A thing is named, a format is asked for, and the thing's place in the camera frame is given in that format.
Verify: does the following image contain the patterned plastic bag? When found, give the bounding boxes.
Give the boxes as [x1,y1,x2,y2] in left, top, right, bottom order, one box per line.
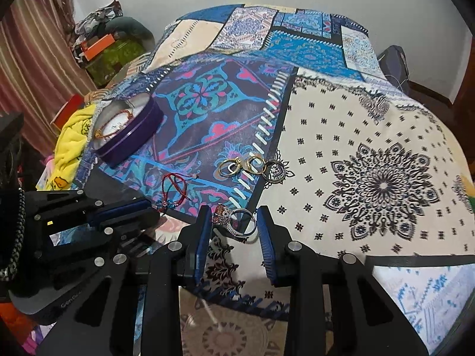
[75,1,124,36]

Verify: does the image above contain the red box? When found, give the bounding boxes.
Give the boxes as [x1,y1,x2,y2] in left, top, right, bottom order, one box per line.
[50,94,85,130]

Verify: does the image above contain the green bag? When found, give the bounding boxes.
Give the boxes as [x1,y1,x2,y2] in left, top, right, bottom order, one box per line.
[85,38,146,90]

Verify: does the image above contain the red string bracelet blue beads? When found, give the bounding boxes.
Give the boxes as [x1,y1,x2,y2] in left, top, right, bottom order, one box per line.
[154,171,200,212]

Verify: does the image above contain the patchwork printed blanket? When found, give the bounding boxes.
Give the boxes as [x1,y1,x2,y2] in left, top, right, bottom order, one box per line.
[72,4,475,356]

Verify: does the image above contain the purple round tin box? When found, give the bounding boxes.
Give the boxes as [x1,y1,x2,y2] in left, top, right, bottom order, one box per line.
[91,92,164,168]

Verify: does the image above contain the silver ring with orange gem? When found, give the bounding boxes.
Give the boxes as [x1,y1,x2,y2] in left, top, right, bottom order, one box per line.
[212,204,258,239]

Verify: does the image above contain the orange box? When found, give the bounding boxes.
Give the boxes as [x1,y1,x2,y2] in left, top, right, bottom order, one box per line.
[79,33,116,62]

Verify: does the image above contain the grey-green cushion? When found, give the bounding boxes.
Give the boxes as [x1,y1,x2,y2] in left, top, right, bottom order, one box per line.
[104,16,156,52]

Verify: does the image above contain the large gold ring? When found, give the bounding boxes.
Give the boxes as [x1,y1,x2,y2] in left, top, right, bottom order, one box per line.
[218,158,245,179]

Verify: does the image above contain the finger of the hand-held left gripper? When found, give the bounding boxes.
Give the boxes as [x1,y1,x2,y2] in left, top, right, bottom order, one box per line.
[107,228,179,264]
[87,197,161,236]

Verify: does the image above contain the yellow cartoon blanket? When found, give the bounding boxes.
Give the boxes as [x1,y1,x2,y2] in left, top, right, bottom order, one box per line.
[36,103,109,193]

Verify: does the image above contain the black box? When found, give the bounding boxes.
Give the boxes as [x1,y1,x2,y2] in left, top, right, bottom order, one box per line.
[0,112,25,191]

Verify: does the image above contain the grey bag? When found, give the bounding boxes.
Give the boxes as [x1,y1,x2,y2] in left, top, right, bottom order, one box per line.
[378,44,412,95]

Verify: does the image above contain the dark thin ring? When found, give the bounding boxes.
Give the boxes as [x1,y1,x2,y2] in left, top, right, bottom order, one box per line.
[261,159,287,185]

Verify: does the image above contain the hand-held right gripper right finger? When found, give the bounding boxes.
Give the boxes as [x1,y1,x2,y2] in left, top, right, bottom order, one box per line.
[256,205,431,356]

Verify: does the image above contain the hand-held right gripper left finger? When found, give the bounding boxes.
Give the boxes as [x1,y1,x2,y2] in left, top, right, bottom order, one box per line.
[37,205,213,356]

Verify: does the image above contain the striped pink curtain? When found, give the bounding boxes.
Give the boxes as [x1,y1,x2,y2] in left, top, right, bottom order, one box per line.
[0,0,98,158]

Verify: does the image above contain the braided black cord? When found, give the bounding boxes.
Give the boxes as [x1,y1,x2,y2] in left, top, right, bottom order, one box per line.
[0,188,26,283]

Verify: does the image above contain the small gold ring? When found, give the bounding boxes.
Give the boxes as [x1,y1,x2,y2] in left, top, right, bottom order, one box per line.
[243,153,266,173]

